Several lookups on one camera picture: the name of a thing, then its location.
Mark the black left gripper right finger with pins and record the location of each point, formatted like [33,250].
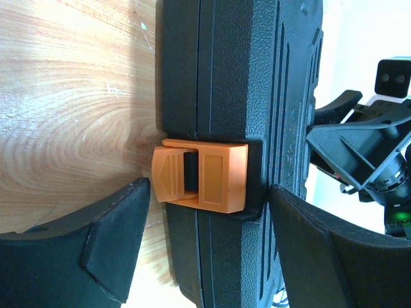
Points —
[330,262]

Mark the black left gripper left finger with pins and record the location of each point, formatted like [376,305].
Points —
[84,259]

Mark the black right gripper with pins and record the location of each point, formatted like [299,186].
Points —
[365,150]

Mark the black plastic tool case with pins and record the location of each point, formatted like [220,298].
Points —
[237,94]

